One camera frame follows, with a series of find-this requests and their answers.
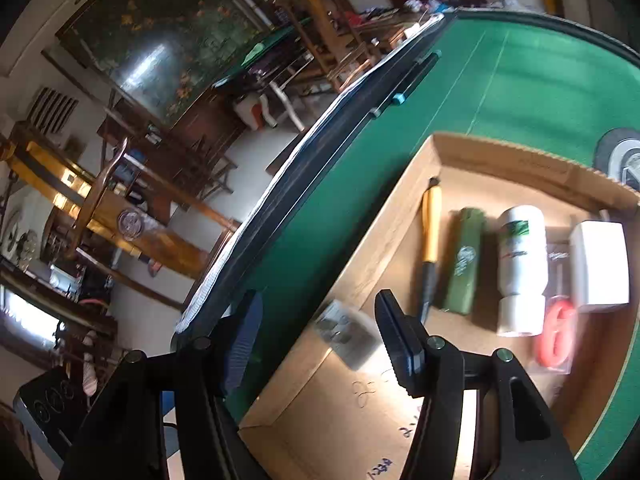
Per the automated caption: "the small silver grey box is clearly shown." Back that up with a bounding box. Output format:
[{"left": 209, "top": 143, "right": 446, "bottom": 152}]
[{"left": 312, "top": 300, "right": 382, "bottom": 370}]

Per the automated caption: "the black teal tipped rod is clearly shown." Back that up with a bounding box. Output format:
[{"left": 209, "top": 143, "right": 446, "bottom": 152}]
[
  {"left": 390, "top": 50, "right": 442, "bottom": 105},
  {"left": 369, "top": 63, "right": 430, "bottom": 118}
]

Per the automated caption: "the olive green lighter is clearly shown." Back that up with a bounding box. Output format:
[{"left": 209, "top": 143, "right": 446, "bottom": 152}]
[{"left": 442, "top": 208, "right": 486, "bottom": 316}]

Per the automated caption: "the wooden chair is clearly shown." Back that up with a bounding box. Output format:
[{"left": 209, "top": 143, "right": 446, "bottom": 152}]
[{"left": 276, "top": 0, "right": 378, "bottom": 93}]

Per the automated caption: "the round mahjong table control panel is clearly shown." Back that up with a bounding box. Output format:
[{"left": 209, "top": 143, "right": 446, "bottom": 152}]
[{"left": 593, "top": 128, "right": 640, "bottom": 191}]

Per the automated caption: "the large floral wall painting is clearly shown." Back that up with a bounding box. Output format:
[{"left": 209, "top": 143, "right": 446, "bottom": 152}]
[{"left": 56, "top": 0, "right": 265, "bottom": 128}]

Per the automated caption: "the cardboard box tray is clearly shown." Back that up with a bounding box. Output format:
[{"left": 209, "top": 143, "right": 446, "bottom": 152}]
[{"left": 240, "top": 132, "right": 639, "bottom": 479}]

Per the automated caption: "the yellow black pen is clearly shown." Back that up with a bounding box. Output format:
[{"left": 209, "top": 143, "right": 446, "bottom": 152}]
[{"left": 418, "top": 177, "right": 442, "bottom": 324}]

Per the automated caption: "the white power adapter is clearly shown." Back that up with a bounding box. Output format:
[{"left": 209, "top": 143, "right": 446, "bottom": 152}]
[{"left": 570, "top": 220, "right": 630, "bottom": 313}]

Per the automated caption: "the white cylindrical bottle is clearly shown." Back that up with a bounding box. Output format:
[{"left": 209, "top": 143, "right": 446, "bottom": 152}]
[{"left": 497, "top": 205, "right": 549, "bottom": 337}]

